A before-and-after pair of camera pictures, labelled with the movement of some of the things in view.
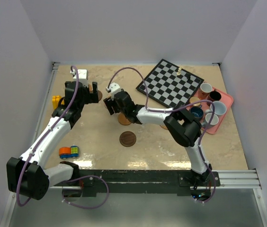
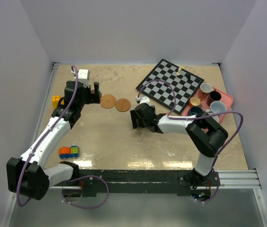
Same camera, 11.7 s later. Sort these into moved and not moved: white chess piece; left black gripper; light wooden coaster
Moved: light wooden coaster
Not moved: left black gripper; white chess piece
